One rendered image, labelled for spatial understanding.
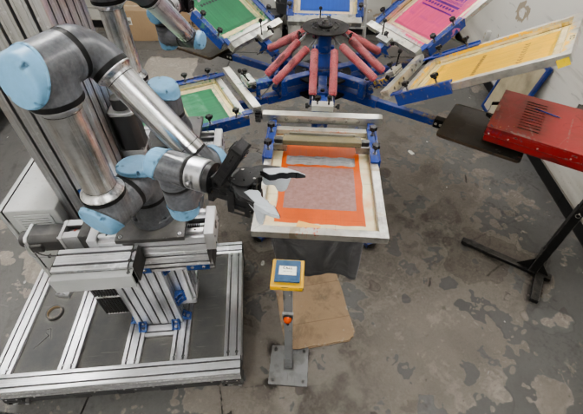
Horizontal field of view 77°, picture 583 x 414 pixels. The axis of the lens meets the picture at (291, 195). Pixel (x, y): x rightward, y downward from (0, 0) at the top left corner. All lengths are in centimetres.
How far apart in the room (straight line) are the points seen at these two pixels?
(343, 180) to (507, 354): 147
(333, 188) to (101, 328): 152
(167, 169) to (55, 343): 181
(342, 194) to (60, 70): 127
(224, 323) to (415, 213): 173
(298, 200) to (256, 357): 105
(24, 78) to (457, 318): 247
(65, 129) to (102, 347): 161
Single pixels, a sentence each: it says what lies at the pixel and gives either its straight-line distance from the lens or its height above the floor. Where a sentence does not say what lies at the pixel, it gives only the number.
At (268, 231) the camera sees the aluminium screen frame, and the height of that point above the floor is 99.
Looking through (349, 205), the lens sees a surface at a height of 96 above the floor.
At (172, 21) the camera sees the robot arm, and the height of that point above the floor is 168.
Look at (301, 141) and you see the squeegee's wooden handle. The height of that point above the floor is 106.
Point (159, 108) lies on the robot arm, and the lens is 97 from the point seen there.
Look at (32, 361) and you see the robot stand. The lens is 253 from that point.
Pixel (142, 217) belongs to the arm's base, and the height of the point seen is 131.
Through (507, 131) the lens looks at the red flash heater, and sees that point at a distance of 221.
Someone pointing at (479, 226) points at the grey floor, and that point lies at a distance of 324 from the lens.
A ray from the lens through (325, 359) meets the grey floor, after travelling 237.
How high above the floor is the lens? 220
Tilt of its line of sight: 45 degrees down
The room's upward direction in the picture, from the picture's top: straight up
